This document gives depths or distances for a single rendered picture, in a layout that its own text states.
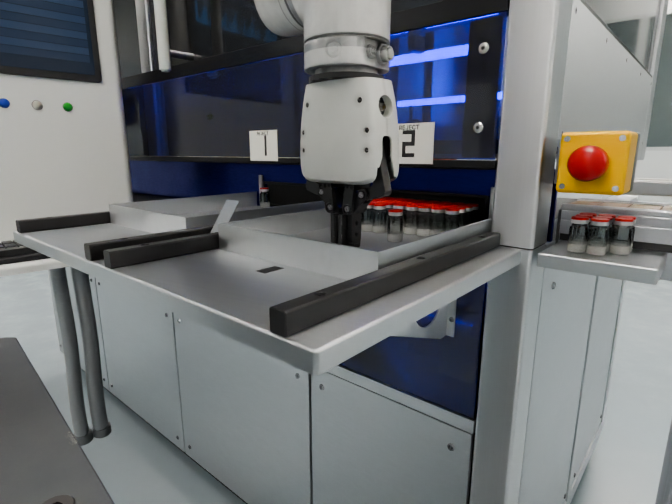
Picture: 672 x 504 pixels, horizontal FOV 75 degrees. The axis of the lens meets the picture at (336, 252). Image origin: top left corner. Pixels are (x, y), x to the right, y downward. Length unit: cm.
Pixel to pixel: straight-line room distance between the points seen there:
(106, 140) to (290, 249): 83
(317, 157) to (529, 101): 29
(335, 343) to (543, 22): 47
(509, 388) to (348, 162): 42
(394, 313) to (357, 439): 58
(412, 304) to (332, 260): 11
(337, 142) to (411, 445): 57
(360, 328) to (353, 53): 24
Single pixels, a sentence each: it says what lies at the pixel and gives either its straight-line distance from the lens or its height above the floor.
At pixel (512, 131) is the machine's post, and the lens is 63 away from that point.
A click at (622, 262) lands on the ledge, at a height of 88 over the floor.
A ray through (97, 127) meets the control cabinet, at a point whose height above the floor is 107.
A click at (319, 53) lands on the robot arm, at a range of 44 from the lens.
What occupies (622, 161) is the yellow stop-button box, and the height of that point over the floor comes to 100.
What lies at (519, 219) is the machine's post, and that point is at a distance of 63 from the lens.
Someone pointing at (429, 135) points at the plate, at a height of 103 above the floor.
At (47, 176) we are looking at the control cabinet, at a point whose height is 95.
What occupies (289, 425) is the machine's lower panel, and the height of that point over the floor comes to 41.
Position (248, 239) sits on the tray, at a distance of 55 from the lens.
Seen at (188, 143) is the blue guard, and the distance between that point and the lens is 115.
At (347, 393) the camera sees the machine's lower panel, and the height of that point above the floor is 55.
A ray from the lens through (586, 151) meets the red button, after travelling 57.
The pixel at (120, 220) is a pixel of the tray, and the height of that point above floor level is 89.
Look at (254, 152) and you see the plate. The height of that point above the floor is 101.
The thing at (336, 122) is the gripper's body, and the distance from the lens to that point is 44.
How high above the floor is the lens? 101
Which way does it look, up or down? 13 degrees down
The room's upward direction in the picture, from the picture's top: straight up
